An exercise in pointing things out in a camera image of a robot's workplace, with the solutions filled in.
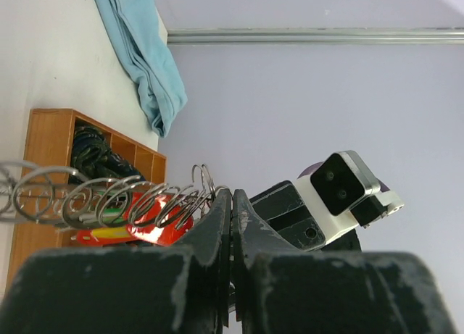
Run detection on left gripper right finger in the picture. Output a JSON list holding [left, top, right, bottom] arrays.
[[233, 189, 456, 333]]

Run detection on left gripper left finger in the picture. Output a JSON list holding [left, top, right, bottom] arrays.
[[1, 189, 232, 333]]

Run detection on blue patterned rolled tie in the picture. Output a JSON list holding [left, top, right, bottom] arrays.
[[70, 125, 144, 180]]

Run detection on red key tag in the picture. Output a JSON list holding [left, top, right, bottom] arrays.
[[74, 193, 194, 247]]

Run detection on wooden compartment tray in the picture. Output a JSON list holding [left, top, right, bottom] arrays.
[[6, 109, 167, 288]]

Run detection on green key tag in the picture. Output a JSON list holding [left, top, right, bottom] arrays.
[[99, 208, 125, 225]]

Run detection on light blue cloth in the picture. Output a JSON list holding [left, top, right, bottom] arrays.
[[94, 0, 188, 138]]

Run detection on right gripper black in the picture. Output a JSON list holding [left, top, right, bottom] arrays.
[[250, 180, 361, 251]]

